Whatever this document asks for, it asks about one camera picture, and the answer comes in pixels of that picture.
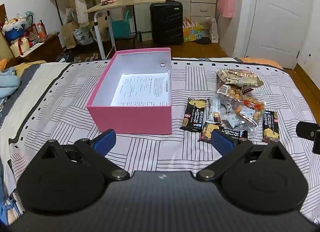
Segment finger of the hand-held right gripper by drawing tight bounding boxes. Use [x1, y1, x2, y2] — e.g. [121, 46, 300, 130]
[296, 121, 320, 154]

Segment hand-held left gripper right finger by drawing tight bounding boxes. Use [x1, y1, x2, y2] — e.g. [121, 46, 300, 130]
[196, 129, 292, 181]

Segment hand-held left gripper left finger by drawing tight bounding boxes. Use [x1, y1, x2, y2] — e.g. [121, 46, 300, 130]
[37, 129, 130, 181]

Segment black cracker packet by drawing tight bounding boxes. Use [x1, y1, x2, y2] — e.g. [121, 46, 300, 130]
[180, 97, 209, 133]
[262, 110, 280, 143]
[199, 121, 248, 145]

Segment white snack packet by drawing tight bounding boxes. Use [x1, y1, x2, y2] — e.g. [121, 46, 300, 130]
[224, 107, 258, 132]

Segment silver snack bar packet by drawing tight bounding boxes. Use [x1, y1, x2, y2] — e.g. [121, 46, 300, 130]
[208, 96, 223, 125]

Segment pink cardboard box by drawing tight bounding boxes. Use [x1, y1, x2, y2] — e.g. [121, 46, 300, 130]
[86, 47, 173, 135]

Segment clear peanut bag red label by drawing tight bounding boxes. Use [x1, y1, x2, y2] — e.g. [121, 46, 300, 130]
[237, 94, 266, 125]

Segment clear peanut bag barcode label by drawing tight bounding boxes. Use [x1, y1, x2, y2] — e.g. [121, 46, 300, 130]
[217, 84, 244, 105]

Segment beige snack bag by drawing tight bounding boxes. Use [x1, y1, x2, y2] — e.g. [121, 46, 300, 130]
[216, 69, 263, 88]

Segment striped white bedsheet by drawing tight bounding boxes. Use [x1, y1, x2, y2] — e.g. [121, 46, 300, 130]
[0, 57, 320, 225]

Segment printed paper sheet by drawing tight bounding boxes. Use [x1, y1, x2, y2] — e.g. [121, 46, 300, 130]
[110, 73, 171, 107]

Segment orange mattress sheet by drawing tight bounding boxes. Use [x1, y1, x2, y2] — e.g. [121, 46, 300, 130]
[237, 57, 284, 70]

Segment white green plastic bag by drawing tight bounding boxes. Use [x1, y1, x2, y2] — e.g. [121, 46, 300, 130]
[73, 28, 94, 45]

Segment dark wooden nightstand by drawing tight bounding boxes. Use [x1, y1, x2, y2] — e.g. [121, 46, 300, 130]
[10, 32, 63, 65]

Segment brown paper bag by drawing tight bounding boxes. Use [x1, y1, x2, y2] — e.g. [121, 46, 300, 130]
[61, 20, 80, 49]

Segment white door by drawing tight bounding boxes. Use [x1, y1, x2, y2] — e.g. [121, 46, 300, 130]
[246, 0, 314, 70]

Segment light blue blanket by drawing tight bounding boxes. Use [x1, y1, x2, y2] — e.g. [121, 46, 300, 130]
[0, 68, 22, 97]

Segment colourful cardboard box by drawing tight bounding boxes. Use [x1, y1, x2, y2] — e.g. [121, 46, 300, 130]
[183, 18, 209, 43]

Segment orange bottle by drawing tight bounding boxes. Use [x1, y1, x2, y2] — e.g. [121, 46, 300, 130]
[37, 22, 47, 38]

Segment black suitcase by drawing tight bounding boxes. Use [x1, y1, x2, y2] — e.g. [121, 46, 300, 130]
[150, 0, 184, 46]

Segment wooden rolling side table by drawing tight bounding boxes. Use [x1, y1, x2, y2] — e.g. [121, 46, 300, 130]
[84, 0, 166, 60]

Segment pink hanging bag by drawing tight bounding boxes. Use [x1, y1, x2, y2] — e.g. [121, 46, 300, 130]
[217, 0, 235, 18]

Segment flower bouquet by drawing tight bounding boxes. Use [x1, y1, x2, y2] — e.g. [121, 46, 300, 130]
[2, 12, 34, 32]

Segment cream bag red straps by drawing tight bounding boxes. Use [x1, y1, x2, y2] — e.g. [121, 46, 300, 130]
[10, 36, 33, 57]

